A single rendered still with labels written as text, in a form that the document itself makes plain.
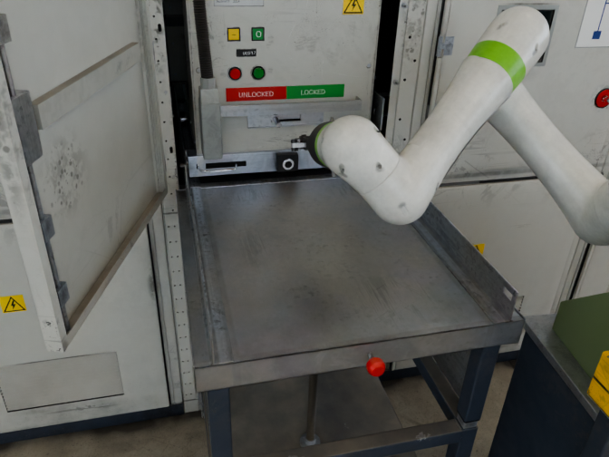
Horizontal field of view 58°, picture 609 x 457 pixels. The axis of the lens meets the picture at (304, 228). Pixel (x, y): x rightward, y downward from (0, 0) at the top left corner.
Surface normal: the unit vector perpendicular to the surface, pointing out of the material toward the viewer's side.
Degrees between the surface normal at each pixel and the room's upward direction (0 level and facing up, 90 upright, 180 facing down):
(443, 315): 0
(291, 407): 0
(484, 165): 90
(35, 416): 90
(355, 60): 90
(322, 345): 0
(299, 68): 90
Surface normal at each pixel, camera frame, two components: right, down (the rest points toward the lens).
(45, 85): 1.00, 0.06
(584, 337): -0.99, 0.04
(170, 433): 0.03, -0.87
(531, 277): 0.24, 0.49
